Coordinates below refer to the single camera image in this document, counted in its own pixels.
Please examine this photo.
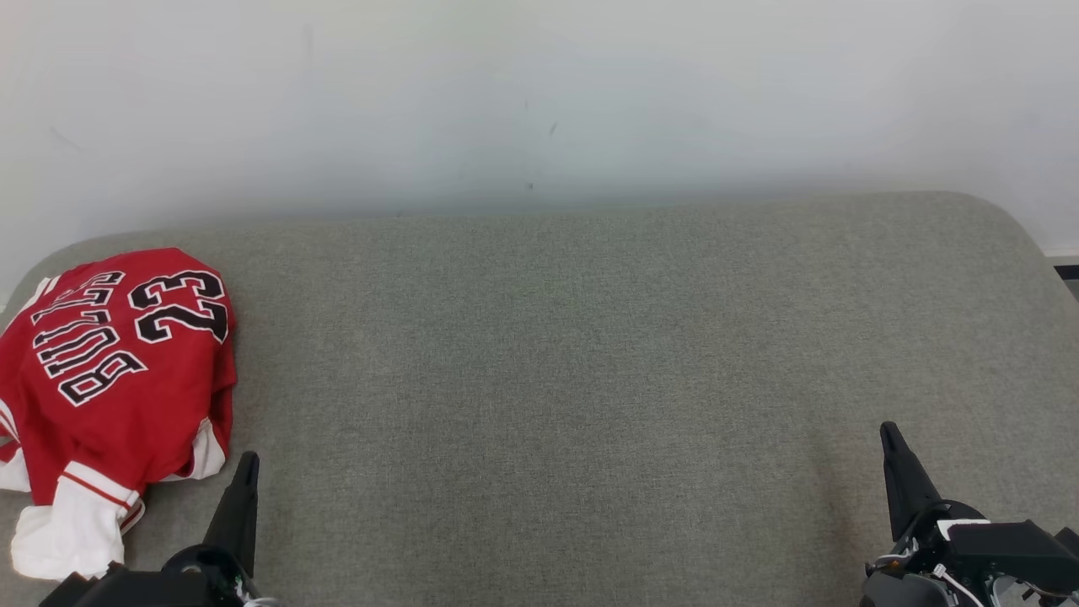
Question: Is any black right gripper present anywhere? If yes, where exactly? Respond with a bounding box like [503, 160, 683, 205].
[860, 422, 1079, 607]

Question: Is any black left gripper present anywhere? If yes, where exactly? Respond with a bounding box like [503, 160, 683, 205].
[38, 451, 261, 607]

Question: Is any red Bulls 23 jersey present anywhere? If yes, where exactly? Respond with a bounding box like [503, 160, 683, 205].
[0, 247, 239, 582]

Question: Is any grey fabric sofa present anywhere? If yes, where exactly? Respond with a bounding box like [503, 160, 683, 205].
[0, 191, 1079, 607]

